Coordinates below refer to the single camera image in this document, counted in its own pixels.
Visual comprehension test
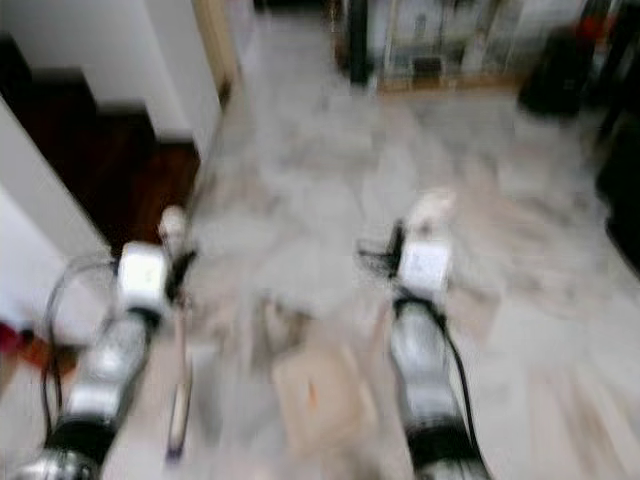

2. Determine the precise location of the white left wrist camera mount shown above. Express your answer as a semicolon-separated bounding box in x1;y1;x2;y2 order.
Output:
120;243;169;309

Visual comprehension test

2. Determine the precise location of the red shoe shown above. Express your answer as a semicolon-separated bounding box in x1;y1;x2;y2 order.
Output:
0;322;26;356

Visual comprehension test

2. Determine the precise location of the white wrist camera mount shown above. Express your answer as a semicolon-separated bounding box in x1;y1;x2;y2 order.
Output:
400;240;451;296
120;243;169;309

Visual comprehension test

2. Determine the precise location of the cream long handled dustpan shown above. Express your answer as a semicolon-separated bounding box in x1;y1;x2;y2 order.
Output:
270;190;458;459

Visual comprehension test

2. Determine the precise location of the white handled broom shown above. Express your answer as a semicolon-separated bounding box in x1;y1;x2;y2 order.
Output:
158;207;199;463

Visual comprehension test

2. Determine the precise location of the brown shoe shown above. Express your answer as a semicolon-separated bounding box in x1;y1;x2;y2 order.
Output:
25;335;76;376

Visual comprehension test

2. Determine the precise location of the black bag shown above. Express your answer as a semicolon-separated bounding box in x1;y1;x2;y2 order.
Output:
518;40;596;116

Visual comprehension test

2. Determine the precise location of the glass display cabinet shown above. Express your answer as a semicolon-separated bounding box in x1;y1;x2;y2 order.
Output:
335;0;640;96

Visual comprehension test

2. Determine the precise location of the wooden door frame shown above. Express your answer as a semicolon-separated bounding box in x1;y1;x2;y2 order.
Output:
195;0;241;96

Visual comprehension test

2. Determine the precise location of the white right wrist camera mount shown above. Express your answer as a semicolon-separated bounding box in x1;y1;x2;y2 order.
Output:
400;240;451;296

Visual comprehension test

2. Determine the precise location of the black upright pole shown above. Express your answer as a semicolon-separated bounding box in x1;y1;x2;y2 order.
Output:
345;0;371;86

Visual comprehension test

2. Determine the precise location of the dark wooden staircase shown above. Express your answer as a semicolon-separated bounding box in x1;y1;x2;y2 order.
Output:
0;40;201;246

